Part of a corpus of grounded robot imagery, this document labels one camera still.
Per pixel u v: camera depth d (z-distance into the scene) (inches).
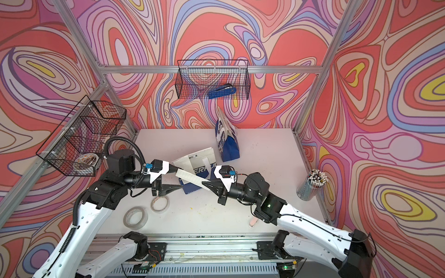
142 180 20.6
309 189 31.9
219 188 22.0
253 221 31.1
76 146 28.5
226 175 20.4
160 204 34.2
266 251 28.9
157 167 19.4
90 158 27.9
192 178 23.6
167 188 21.2
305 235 18.5
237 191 21.9
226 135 36.0
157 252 28.7
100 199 17.4
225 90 34.8
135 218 32.8
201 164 31.3
